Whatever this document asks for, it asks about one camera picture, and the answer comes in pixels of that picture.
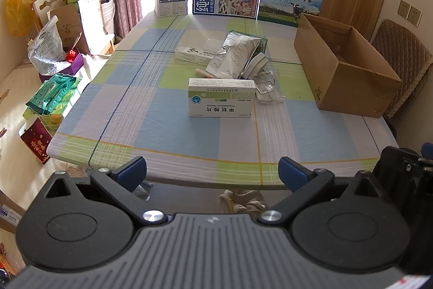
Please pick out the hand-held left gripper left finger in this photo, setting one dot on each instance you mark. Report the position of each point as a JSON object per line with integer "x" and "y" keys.
{"x": 132, "y": 171}

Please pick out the silver foil bag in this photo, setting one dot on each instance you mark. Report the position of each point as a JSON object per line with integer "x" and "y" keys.
{"x": 233, "y": 53}

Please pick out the chair with quilted brown cover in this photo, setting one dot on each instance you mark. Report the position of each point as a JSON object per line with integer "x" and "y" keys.
{"x": 402, "y": 55}

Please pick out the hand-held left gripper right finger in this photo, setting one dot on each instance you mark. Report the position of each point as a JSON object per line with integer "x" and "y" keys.
{"x": 292, "y": 174}

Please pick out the cardboard box with blue label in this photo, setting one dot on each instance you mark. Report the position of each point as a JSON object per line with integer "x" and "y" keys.
{"x": 10, "y": 212}

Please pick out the white paper shopping bag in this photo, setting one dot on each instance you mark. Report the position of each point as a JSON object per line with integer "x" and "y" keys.
{"x": 109, "y": 8}

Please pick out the light blue milk carton box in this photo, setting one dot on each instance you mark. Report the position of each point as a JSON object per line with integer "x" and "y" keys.
{"x": 291, "y": 3}

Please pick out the yellow plastic bag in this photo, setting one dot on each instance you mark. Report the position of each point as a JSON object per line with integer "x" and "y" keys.
{"x": 22, "y": 4}

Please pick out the printed clear plastic bag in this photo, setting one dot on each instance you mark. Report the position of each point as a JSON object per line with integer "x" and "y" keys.
{"x": 47, "y": 45}

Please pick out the clear plastic sheet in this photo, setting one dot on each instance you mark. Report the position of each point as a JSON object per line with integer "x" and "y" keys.
{"x": 214, "y": 44}

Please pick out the purple box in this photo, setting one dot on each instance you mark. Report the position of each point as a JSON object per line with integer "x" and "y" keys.
{"x": 74, "y": 67}

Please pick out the long white box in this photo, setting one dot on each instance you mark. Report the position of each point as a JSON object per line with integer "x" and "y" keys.
{"x": 189, "y": 54}

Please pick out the white medicine box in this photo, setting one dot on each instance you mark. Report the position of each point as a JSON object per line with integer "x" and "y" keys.
{"x": 220, "y": 99}

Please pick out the small red ornament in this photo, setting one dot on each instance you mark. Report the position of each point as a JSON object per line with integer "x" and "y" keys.
{"x": 71, "y": 56}

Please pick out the green tissue packs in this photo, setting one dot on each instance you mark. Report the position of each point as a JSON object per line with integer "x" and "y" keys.
{"x": 54, "y": 92}

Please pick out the small wooden stick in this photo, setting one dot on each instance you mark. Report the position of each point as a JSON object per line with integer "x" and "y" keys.
{"x": 203, "y": 73}

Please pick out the brown cardboard box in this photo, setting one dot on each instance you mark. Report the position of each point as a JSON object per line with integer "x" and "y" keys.
{"x": 69, "y": 28}

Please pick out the white wooden chair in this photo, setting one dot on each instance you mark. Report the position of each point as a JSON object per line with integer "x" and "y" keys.
{"x": 47, "y": 3}

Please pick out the clear packet with metal hook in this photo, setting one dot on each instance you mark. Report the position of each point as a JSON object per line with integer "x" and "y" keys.
{"x": 269, "y": 87}

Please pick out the beige wall socket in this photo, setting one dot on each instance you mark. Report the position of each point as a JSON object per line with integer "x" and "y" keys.
{"x": 403, "y": 9}
{"x": 415, "y": 16}

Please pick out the beige work gloves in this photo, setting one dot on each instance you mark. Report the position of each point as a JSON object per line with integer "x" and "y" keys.
{"x": 243, "y": 202}

